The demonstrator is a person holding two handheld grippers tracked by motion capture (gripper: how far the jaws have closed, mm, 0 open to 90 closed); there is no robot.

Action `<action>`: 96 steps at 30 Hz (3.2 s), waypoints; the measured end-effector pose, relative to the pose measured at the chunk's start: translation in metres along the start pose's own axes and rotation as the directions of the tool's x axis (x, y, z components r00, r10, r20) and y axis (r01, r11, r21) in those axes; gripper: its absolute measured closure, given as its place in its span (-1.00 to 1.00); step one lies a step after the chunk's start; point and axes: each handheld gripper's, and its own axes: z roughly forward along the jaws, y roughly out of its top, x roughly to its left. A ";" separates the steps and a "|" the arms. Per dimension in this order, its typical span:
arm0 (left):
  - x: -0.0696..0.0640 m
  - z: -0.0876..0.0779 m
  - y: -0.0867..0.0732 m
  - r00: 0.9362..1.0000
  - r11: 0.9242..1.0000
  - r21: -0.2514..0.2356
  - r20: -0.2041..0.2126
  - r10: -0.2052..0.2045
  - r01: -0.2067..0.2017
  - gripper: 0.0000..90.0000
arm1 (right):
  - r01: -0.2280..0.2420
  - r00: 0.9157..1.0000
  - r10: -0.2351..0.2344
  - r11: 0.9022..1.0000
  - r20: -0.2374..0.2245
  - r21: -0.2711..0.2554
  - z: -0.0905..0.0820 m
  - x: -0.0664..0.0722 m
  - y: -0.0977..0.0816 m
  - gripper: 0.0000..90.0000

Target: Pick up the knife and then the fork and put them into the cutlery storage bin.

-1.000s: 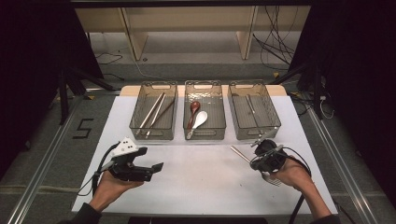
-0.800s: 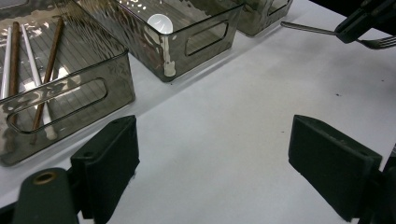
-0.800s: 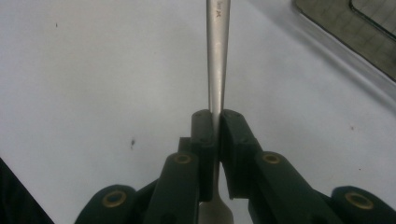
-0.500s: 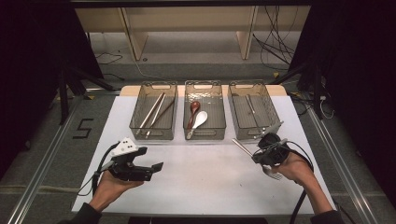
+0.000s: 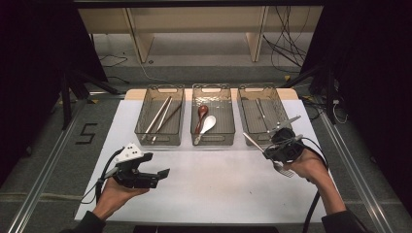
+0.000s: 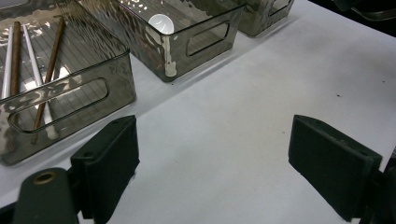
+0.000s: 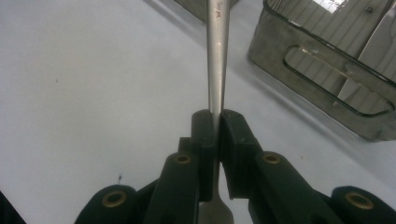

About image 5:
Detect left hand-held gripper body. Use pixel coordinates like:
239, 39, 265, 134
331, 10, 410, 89
111, 142, 160, 189

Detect black metal stand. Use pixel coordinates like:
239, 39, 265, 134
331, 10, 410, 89
280, 64, 338, 125
59, 69, 120, 130

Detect silver metal fork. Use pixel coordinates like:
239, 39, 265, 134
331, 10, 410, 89
242, 131, 295, 179
255, 97, 268, 120

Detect brown wooden chopstick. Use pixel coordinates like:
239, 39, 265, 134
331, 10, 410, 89
158, 102, 184, 134
157, 101, 183, 134

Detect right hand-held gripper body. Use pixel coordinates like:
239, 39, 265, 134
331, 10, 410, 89
263, 115, 305, 164

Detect person's right hand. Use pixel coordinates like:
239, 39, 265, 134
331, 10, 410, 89
284, 149, 329, 183

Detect black curtain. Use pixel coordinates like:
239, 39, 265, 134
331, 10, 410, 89
0, 0, 109, 188
300, 0, 412, 205

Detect clear grey plastic bin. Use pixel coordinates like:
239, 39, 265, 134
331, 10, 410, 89
189, 83, 236, 147
236, 83, 293, 147
134, 83, 187, 147

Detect brown wooden spoon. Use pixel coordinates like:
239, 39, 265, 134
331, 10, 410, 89
193, 104, 210, 135

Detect aluminium floor rail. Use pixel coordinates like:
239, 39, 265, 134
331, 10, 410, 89
6, 106, 86, 233
319, 111, 395, 233

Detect person's left hand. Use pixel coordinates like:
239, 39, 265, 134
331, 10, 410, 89
92, 179, 150, 221

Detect thin black floor cable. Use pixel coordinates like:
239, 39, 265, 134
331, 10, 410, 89
97, 52, 129, 68

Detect light wooden shelf unit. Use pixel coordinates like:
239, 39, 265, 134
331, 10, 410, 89
77, 6, 325, 64

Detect white cable with plug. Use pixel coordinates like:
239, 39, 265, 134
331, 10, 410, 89
331, 98, 350, 125

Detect bundle of black cables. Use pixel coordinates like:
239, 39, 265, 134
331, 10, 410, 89
261, 6, 312, 74

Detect white table sheet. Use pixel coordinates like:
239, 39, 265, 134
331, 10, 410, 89
74, 98, 328, 226

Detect white ceramic spoon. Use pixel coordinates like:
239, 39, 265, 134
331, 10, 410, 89
193, 115, 218, 146

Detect thin white floor cable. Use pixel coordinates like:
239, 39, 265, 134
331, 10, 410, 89
124, 45, 164, 83

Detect right hand-held gripper cable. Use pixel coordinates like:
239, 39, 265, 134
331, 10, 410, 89
292, 135, 330, 233

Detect silver metal chopstick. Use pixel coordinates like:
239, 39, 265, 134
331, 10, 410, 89
144, 95, 172, 135
151, 96, 174, 145

